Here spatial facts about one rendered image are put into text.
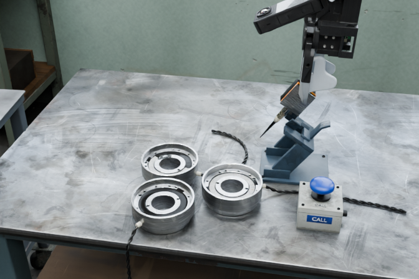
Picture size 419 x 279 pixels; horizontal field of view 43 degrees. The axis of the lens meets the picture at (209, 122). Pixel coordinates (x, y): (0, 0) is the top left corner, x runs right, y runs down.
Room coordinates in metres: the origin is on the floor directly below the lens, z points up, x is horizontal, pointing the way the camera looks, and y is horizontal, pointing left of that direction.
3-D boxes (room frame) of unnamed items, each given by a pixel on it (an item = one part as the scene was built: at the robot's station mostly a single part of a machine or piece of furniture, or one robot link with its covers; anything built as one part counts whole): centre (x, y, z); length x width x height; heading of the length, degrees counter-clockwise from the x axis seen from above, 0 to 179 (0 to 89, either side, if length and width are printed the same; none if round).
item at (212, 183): (0.74, -0.04, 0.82); 0.08 x 0.08 x 0.02
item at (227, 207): (0.74, -0.04, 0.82); 0.10 x 0.10 x 0.04
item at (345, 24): (0.82, -0.19, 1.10); 0.09 x 0.08 x 0.12; 81
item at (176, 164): (0.81, 0.07, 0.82); 0.10 x 0.10 x 0.04
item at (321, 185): (0.69, -0.18, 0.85); 0.04 x 0.04 x 0.05
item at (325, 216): (0.69, -0.19, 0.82); 0.08 x 0.07 x 0.05; 80
